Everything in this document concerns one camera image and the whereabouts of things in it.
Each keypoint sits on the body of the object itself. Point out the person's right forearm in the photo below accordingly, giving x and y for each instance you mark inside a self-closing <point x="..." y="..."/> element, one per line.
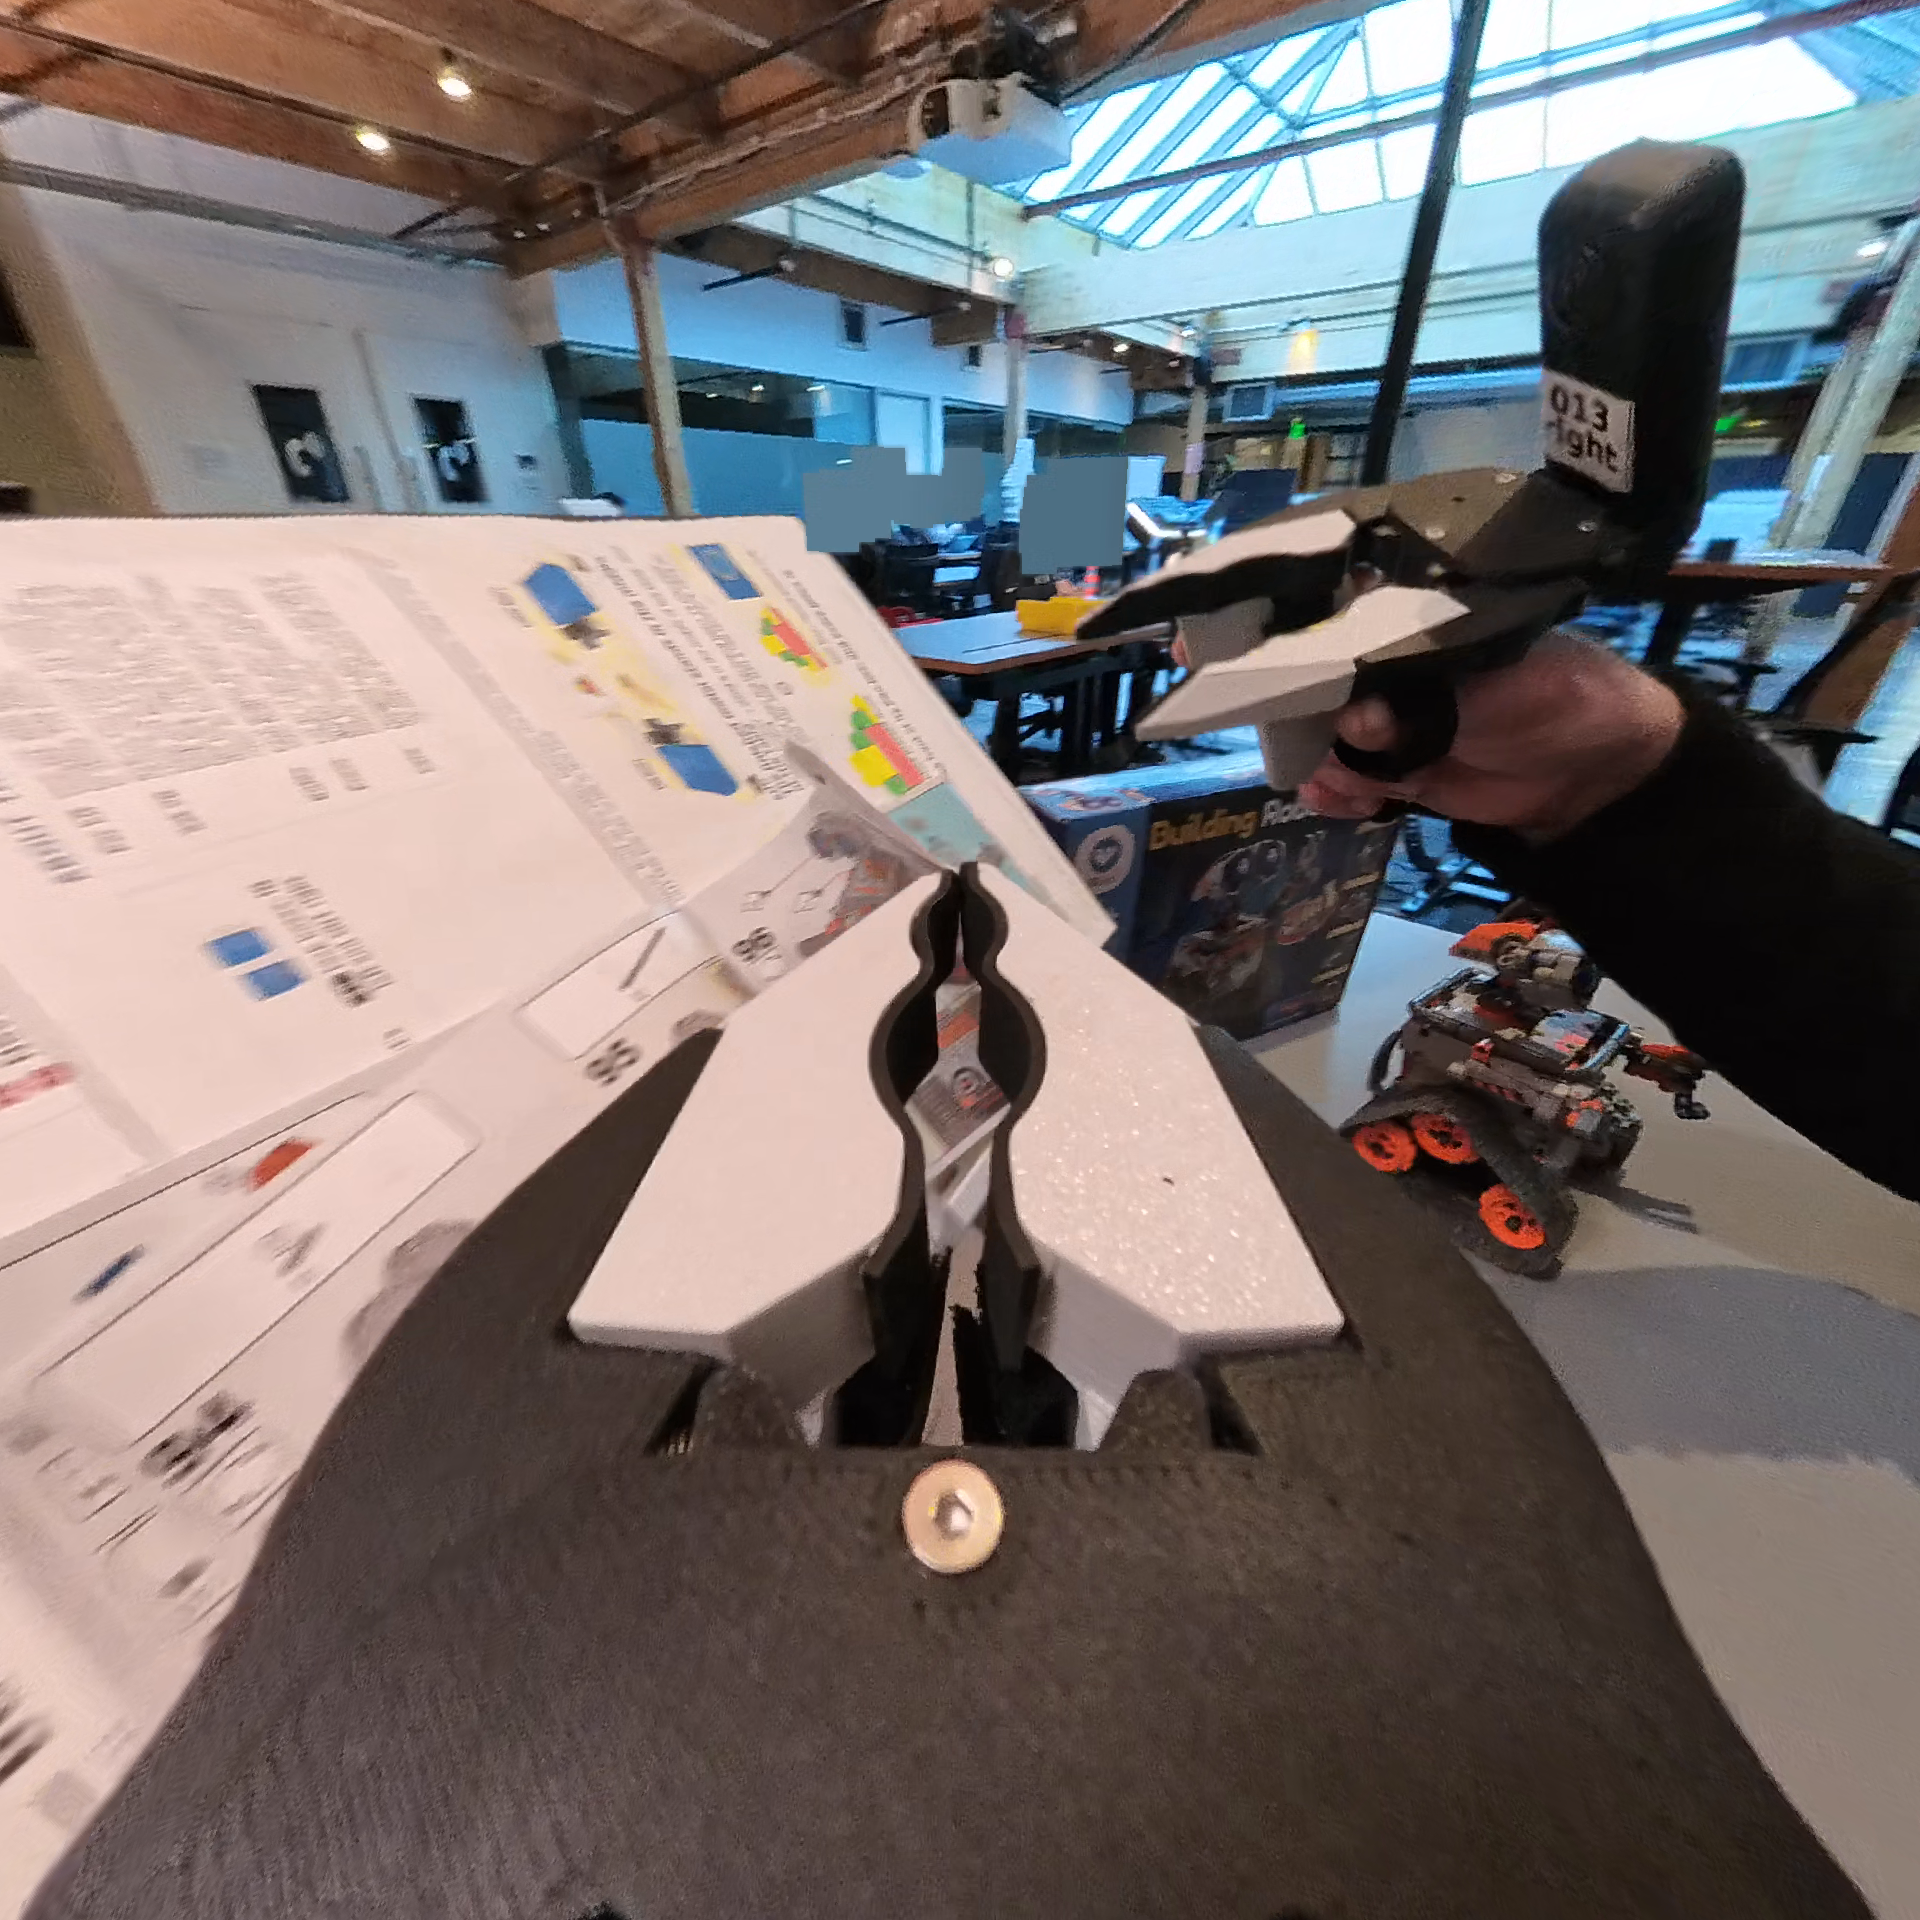
<point x="1770" y="930"/>

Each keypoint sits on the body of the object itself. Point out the paper instruction sheet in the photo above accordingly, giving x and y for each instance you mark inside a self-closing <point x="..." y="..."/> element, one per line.
<point x="377" y="823"/>

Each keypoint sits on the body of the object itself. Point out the wooden work table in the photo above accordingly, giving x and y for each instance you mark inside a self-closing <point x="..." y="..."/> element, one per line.
<point x="991" y="636"/>

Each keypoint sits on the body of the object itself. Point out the white ceiling projector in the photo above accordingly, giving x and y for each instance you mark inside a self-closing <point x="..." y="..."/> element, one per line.
<point x="991" y="127"/>

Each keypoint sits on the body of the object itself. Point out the black wall poster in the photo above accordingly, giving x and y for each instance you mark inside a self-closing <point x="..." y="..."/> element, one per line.
<point x="302" y="441"/>
<point x="451" y="451"/>

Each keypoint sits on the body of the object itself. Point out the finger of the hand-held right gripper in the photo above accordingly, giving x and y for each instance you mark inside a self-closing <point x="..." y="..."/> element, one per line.
<point x="1245" y="545"/>
<point x="1275" y="675"/>

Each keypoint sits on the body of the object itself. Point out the tracked toy robot vehicle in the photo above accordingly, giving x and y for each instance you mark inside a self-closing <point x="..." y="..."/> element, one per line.
<point x="1517" y="1077"/>

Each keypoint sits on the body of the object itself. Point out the black metal pole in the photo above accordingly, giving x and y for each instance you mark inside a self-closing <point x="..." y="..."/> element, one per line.
<point x="1425" y="226"/>

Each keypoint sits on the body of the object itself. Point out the yellow bin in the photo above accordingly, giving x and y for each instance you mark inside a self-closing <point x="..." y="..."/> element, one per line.
<point x="1059" y="615"/>

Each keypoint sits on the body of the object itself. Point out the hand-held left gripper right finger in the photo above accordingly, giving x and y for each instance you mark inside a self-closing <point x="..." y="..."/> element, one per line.
<point x="1170" y="1198"/>

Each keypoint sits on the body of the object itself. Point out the person's right hand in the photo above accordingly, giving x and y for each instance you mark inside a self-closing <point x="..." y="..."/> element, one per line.
<point x="1560" y="734"/>

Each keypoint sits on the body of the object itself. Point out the blue toy box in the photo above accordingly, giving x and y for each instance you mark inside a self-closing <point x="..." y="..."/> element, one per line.
<point x="1245" y="899"/>

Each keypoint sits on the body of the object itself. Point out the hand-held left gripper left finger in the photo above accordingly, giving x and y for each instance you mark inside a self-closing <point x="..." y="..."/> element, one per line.
<point x="748" y="1198"/>

